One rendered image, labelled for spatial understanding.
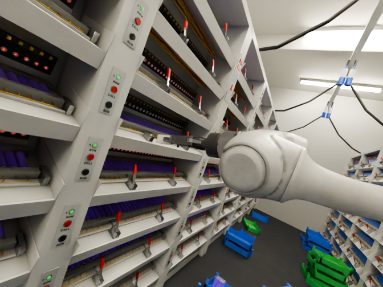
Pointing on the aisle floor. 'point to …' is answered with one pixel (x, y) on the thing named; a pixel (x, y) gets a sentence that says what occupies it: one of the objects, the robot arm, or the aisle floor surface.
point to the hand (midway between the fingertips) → (166, 139)
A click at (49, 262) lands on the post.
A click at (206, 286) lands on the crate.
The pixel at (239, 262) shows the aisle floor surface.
